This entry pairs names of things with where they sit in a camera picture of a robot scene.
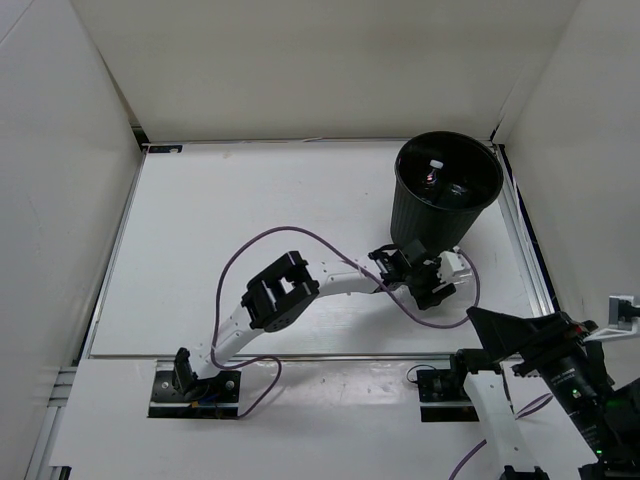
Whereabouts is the dark green plastic bin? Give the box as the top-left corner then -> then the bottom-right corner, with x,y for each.
390,131 -> 504,255

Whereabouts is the clear Aquafina bottle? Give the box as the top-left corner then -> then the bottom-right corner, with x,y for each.
420,159 -> 443,203

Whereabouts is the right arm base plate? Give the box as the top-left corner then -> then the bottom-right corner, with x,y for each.
405,362 -> 514,424

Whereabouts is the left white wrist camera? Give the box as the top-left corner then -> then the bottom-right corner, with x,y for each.
438,250 -> 468,283

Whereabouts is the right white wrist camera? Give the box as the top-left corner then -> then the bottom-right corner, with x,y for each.
585,294 -> 639,343

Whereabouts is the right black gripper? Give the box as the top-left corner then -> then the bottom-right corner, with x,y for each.
466,304 -> 629,459

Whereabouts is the blue label bottle white cap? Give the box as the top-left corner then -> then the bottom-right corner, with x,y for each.
437,183 -> 479,210

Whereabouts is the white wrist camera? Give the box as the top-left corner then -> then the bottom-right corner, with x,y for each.
585,294 -> 639,343
438,250 -> 468,283

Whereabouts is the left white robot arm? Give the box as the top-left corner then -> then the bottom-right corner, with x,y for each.
172,241 -> 470,401

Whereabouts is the clear unlabelled plastic bottle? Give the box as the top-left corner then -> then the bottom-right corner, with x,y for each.
433,272 -> 474,296

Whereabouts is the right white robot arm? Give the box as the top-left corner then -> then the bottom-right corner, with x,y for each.
449,299 -> 639,479

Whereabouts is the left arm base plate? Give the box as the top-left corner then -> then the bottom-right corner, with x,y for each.
147,362 -> 241,420

